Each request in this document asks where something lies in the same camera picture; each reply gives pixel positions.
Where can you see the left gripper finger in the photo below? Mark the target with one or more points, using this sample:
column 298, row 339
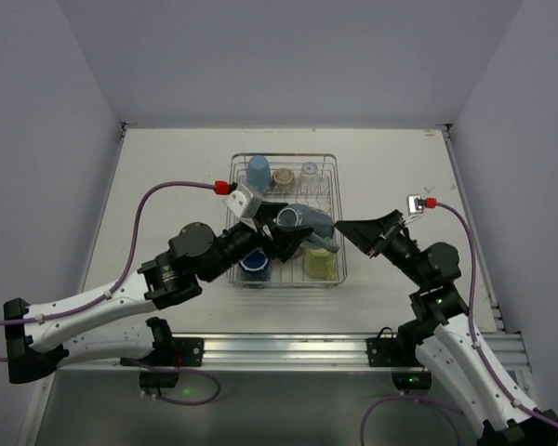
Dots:
column 287, row 240
column 266, row 215

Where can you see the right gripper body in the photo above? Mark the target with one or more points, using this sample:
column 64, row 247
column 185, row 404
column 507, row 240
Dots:
column 387, row 236

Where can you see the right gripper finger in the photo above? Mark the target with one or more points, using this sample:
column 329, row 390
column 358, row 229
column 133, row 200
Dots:
column 390, row 221
column 366, row 235

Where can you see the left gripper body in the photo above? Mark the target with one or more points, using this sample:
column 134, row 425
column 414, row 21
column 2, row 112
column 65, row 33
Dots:
column 266, row 228

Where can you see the teal grey mug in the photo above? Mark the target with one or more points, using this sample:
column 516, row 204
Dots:
column 323, row 232

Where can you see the dark blue mug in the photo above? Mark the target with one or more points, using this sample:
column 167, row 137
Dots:
column 255, row 267

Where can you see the light green mug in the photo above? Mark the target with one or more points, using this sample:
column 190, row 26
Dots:
column 320, row 264

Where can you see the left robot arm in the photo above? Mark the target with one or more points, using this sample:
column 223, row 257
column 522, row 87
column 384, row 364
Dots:
column 41, row 338

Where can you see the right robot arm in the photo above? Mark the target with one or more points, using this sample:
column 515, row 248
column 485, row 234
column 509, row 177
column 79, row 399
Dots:
column 444, row 339

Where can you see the beige speckled cup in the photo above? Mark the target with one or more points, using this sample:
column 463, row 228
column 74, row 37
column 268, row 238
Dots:
column 283, row 180

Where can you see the light blue tumbler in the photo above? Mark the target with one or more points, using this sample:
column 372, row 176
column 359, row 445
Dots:
column 258, row 174

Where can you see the clear glass cup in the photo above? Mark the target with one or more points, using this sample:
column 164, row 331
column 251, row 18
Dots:
column 309, row 177

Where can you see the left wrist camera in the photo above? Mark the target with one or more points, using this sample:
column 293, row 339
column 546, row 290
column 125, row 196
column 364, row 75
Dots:
column 244, row 203

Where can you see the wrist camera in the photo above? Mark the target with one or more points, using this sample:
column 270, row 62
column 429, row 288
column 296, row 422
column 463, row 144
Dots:
column 415, row 209
column 244, row 203

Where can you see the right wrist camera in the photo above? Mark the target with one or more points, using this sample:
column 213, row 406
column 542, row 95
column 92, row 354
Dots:
column 415, row 209

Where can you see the wire dish rack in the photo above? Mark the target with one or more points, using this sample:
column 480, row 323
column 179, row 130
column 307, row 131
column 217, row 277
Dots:
column 325, row 197

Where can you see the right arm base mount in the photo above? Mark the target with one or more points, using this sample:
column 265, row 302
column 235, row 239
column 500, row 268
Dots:
column 384, row 350

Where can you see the aluminium rail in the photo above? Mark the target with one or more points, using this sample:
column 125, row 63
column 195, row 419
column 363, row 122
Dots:
column 226, row 351

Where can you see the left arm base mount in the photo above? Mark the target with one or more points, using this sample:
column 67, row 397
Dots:
column 184, row 352

